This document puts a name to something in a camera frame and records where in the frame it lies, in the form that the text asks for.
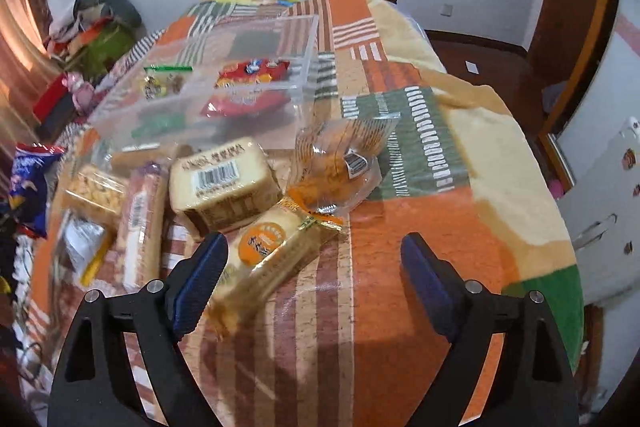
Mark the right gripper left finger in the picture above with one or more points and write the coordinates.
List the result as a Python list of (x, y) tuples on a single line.
[(94, 381)]

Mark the orange-label long cake pack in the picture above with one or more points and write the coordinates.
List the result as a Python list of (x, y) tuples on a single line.
[(264, 255)]

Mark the blue biscuit snack bag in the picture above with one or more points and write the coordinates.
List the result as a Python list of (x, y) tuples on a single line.
[(28, 188)]

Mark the clear orange bun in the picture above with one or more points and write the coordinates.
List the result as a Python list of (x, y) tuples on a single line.
[(335, 163)]

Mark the white suitcase with stickers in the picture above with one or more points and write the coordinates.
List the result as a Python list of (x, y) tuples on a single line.
[(601, 214)]

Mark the long wrapped bread roll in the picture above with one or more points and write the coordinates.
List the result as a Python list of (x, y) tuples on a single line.
[(140, 231)]

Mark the peanut snack clear pack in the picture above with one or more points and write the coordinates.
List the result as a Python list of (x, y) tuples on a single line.
[(97, 196)]

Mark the barcode bread loaf pack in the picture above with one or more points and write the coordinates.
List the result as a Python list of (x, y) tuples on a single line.
[(223, 188)]

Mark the red and black box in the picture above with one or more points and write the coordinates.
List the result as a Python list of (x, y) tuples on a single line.
[(54, 110)]

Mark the pink plush toy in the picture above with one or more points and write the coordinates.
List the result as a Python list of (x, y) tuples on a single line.
[(82, 92)]

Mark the green-edged clear snack bag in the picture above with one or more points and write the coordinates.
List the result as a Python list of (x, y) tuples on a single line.
[(159, 116)]

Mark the striped brown curtain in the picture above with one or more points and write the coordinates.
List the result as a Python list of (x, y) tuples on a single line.
[(27, 71)]

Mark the red snack bag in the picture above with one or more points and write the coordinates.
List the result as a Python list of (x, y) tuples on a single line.
[(248, 88)]

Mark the clear plastic storage box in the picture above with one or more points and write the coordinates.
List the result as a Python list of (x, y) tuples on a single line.
[(292, 38)]

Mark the brown wooden door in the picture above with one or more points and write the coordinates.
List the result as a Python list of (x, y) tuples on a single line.
[(567, 47)]

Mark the pile of clothes and bags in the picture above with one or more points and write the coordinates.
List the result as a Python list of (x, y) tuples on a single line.
[(93, 35)]

